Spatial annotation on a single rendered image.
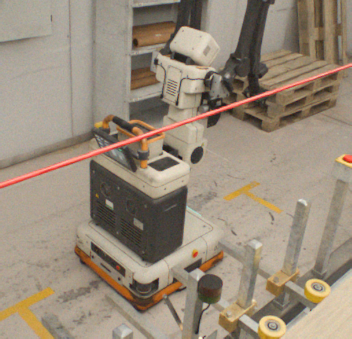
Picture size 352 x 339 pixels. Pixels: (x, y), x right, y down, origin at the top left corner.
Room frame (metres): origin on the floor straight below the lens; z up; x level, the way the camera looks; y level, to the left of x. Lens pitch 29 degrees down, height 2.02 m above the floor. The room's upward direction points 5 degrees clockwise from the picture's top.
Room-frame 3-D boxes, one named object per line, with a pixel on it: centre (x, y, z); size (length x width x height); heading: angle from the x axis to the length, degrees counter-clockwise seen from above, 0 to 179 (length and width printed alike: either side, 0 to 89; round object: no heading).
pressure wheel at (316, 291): (1.26, -0.49, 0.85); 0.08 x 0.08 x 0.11
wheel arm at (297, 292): (1.39, -0.34, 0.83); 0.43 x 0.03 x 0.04; 47
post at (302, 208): (1.38, -0.42, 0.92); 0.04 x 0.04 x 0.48; 47
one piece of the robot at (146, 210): (2.30, 0.19, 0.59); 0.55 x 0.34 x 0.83; 47
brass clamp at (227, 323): (1.18, -0.23, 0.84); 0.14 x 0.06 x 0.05; 137
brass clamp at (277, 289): (1.36, -0.40, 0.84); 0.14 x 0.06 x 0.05; 137
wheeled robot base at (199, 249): (2.37, 0.13, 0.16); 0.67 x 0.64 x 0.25; 137
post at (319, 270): (1.57, -0.60, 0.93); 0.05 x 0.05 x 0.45; 47
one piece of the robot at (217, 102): (2.58, -0.07, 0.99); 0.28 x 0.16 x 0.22; 47
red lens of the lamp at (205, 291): (0.98, -0.11, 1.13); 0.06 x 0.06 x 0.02
